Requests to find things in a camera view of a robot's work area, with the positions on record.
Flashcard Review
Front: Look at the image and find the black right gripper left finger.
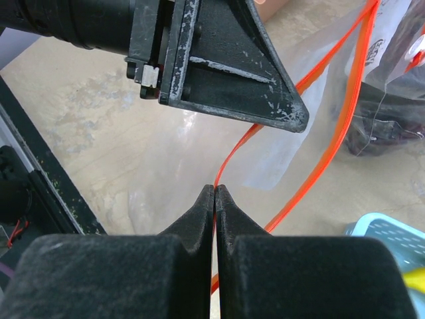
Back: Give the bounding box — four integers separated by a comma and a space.
1, 185, 214, 318

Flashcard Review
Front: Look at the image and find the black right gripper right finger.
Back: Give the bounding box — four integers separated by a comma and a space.
215, 185, 417, 318

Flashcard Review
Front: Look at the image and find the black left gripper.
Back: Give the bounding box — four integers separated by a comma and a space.
125, 1, 309, 133

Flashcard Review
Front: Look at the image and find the clear zip top bag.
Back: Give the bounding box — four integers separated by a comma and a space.
126, 0, 396, 247
341, 0, 425, 157

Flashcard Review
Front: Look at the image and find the light blue plastic basket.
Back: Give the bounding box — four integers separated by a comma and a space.
343, 212, 425, 319

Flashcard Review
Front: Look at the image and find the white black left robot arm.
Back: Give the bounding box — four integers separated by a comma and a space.
1, 0, 309, 133

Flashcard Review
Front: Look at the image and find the orange plastic file organizer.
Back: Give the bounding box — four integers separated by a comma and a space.
254, 0, 289, 22

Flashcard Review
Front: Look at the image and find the yellow banana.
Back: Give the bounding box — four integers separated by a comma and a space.
402, 267, 425, 294

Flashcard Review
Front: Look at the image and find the black metal base frame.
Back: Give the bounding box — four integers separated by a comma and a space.
1, 81, 106, 291

